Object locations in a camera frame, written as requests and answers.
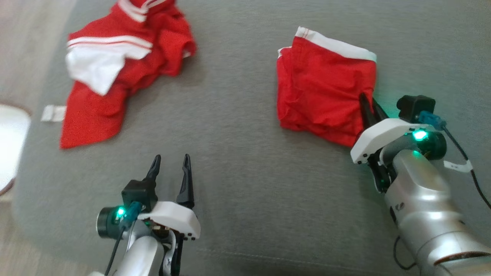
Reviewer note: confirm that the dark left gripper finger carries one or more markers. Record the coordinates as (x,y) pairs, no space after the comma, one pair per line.
(155,170)
(186,188)

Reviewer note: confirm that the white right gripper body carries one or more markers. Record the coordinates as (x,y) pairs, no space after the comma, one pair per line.
(379,134)

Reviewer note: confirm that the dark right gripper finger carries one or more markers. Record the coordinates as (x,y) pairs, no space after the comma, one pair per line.
(367,113)
(379,114)

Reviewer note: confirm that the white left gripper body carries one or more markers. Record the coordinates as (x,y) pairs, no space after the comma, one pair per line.
(174,218)

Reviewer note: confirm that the red shorts white waistband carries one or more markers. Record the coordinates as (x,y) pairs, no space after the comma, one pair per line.
(322,88)

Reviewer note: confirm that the red basketball jersey white trim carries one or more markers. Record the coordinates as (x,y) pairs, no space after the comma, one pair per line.
(96,111)

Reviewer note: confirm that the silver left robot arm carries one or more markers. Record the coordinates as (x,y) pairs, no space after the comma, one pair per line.
(142,253)

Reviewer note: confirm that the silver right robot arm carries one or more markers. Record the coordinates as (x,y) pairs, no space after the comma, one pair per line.
(425,199)

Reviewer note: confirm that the grey fabric sofa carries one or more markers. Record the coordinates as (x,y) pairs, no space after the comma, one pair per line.
(245,172)

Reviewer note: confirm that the white round side table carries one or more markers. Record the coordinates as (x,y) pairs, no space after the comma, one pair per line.
(11,145)

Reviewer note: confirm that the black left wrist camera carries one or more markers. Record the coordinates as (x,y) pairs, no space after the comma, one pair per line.
(139,193)

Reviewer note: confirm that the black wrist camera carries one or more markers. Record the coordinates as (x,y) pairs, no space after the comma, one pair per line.
(414,107)
(139,193)

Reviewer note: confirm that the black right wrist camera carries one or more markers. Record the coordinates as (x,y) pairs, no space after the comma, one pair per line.
(414,107)

